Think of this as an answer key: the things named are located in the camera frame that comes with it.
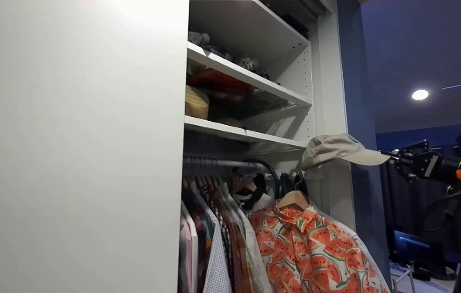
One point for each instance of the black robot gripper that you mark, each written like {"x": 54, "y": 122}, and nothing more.
{"x": 419, "y": 161}

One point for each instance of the beige baseball cap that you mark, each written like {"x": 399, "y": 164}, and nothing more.
{"x": 342, "y": 146}

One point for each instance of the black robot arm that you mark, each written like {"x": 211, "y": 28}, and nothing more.
{"x": 450, "y": 203}

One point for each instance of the orange watermelon print shirt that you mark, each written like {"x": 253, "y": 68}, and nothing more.
{"x": 307, "y": 251}

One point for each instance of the white hanging shirt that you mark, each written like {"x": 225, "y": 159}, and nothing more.
{"x": 217, "y": 278}

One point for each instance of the round ceiling light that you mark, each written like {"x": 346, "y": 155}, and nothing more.
{"x": 419, "y": 94}

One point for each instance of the wooden clothes hanger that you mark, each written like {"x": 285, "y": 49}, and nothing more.
{"x": 294, "y": 192}

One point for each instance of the tan box on shelf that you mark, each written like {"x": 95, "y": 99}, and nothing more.
{"x": 196, "y": 102}

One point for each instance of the metal closet rail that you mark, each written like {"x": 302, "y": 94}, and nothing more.
{"x": 220, "y": 163}

